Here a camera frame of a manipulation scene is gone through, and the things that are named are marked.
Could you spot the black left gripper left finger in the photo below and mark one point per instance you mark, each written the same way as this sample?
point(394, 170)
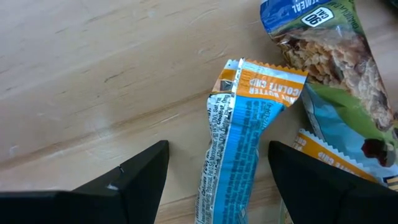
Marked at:
point(140, 183)

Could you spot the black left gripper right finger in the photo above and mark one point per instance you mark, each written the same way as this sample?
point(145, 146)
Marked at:
point(304, 186)

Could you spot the blue orange-ended granola bar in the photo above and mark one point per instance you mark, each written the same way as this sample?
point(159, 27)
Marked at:
point(239, 149)

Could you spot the green oatmeal granola bar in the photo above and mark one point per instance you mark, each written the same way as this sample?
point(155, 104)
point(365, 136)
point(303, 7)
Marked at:
point(329, 62)

